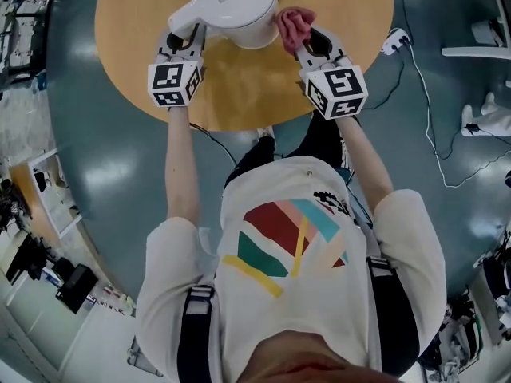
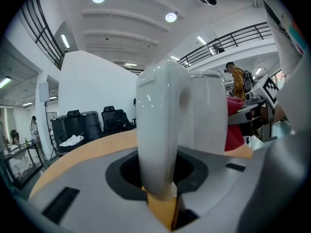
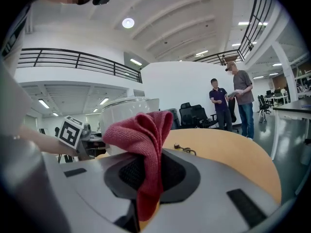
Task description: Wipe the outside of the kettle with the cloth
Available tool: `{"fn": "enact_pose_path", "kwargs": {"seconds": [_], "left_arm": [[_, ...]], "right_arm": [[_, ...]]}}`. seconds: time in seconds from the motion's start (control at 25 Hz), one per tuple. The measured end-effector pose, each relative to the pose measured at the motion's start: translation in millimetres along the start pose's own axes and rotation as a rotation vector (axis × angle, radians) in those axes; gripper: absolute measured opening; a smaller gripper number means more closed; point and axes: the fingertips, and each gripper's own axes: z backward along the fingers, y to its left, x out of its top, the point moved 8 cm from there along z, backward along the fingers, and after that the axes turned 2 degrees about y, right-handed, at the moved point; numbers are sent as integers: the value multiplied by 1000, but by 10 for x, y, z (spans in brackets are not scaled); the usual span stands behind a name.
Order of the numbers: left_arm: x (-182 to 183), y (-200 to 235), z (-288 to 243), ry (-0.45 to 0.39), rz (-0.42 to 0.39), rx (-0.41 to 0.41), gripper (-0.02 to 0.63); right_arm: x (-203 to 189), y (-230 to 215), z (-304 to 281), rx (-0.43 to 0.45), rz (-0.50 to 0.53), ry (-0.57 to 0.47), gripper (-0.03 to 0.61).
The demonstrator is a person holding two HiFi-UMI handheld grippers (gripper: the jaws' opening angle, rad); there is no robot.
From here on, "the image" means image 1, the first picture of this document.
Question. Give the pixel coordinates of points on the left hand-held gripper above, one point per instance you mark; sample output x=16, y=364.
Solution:
x=169, y=78

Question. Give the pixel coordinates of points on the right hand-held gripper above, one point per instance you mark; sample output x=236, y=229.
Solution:
x=339, y=86

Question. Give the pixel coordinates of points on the pink cloth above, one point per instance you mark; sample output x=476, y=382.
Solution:
x=295, y=26

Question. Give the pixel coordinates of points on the white kettle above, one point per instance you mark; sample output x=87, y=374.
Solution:
x=235, y=10

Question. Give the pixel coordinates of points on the person's right forearm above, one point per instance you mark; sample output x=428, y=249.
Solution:
x=363, y=158

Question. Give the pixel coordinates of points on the person's left forearm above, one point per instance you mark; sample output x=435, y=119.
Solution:
x=181, y=166

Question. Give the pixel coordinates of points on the white power strip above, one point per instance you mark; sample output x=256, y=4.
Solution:
x=395, y=40

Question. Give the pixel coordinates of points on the round wooden table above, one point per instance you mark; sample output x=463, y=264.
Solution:
x=247, y=94

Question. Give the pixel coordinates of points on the person's left shoe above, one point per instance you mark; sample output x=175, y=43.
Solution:
x=266, y=132

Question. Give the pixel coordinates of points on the person's black trousers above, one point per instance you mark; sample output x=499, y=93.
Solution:
x=255, y=158

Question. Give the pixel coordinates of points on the white desk with dark top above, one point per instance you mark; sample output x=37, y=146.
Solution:
x=471, y=53

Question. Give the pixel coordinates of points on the white waste bin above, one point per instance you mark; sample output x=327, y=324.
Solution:
x=485, y=32

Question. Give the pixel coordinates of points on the wooden and white shelf unit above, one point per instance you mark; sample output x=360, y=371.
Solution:
x=40, y=202

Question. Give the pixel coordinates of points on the person's white printed t-shirt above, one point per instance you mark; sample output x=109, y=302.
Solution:
x=287, y=313

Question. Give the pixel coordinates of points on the black box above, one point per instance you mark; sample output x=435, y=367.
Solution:
x=78, y=287

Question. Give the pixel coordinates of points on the person's face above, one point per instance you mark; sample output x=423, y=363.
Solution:
x=311, y=363

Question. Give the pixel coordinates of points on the grey metal cart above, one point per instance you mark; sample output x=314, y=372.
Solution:
x=137, y=357

